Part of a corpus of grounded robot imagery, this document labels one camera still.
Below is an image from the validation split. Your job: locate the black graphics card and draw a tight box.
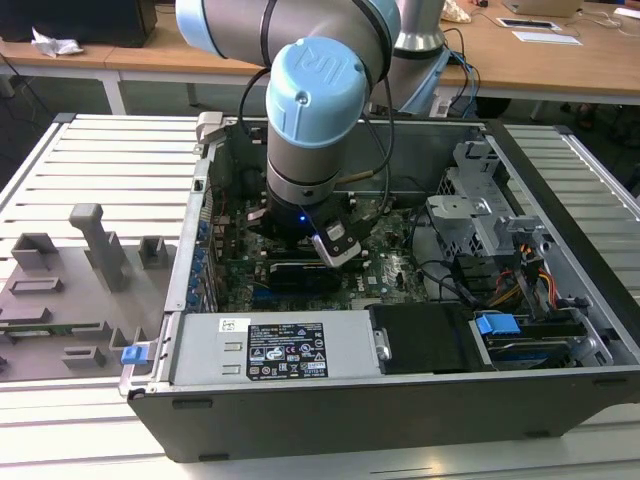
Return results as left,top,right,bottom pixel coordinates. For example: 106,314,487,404
268,259,342,294

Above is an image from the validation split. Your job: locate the green motherboard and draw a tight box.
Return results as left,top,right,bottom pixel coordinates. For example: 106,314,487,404
209,193,437,314

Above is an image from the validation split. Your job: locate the black white rating label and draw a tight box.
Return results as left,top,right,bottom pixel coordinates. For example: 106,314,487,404
247,322,327,384

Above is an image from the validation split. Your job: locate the grey plastic case latch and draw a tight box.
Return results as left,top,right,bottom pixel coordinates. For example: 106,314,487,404
194,110,237,151

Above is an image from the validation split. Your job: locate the silver power supply box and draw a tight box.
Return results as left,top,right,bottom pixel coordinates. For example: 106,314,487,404
167,312,390,386

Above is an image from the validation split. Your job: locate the silver perforated drive cage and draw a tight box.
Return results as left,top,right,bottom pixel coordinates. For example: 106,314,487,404
426,139,551,262

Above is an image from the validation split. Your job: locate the black plastic shroud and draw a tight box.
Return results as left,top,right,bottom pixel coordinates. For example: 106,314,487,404
368,303,497,377

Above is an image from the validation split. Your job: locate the pale blue teach pendant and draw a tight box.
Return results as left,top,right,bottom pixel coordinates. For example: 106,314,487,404
398,49,454,119

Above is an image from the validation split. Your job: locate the black silver PC case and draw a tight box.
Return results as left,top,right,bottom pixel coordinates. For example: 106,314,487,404
117,112,640,464

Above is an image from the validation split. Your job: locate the blue plastic latch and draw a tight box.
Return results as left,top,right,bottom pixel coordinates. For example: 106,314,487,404
121,344,152,369

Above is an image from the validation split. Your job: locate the hard disk in blue carrier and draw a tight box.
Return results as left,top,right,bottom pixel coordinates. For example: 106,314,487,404
469,310,589,372

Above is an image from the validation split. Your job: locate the grey parts rack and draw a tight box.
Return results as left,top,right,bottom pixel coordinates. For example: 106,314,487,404
0,202,176,384

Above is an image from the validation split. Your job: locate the green RAM stick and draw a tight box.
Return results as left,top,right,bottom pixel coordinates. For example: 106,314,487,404
0,322,102,335

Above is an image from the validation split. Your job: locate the beige shell shaped object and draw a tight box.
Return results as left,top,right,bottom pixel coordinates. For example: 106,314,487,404
441,0,474,24

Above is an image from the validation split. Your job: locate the crumpled white paper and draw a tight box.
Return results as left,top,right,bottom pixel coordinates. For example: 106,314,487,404
30,25,85,59

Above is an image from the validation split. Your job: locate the black computer box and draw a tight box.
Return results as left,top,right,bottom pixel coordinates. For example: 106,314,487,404
0,0,159,49

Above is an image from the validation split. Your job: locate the white framed tablet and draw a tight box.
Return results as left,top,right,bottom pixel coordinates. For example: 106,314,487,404
495,16,562,32

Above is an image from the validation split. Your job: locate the white paper sheet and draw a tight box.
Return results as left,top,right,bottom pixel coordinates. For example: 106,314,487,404
511,30,584,47

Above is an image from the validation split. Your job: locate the silver laptop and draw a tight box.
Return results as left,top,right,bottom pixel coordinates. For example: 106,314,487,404
501,0,585,19

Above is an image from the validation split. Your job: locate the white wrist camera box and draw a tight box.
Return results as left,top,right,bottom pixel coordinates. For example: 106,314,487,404
311,221,363,270

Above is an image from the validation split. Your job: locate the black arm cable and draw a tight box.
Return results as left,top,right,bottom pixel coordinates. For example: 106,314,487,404
332,74,399,226

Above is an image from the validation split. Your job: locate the black wire bundle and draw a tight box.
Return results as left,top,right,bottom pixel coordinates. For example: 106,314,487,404
409,199,501,307

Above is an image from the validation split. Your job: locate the wooden desk white frame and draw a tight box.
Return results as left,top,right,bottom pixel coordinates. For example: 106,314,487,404
439,0,640,109
0,0,274,117

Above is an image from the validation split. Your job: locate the blue cable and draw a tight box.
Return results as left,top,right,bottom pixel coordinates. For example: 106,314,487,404
448,47,483,119

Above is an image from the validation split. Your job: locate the yellow orange wire bundle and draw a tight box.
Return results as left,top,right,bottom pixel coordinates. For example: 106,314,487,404
492,242,559,309

